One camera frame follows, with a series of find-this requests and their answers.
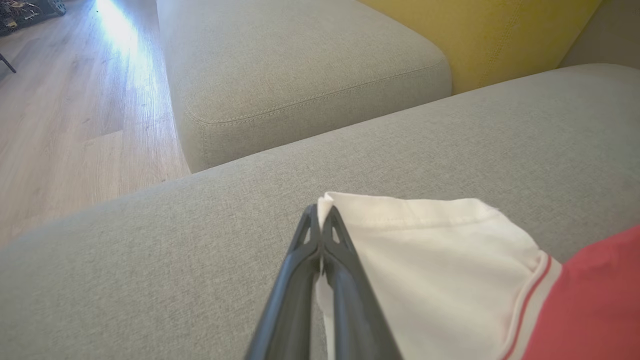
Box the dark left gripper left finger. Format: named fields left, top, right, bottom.
left=244, top=203, right=322, bottom=360

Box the large grey sofa seat cushion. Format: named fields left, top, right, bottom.
left=0, top=62, right=640, bottom=360

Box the red shirt with white sleeves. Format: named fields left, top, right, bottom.
left=314, top=191, right=640, bottom=360

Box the black cluttered rack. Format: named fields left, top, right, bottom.
left=0, top=0, right=67, bottom=37

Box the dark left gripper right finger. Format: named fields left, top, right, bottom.
left=320, top=205, right=404, bottom=360

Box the yellow sofa cushion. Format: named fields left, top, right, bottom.
left=357, top=0, right=604, bottom=96

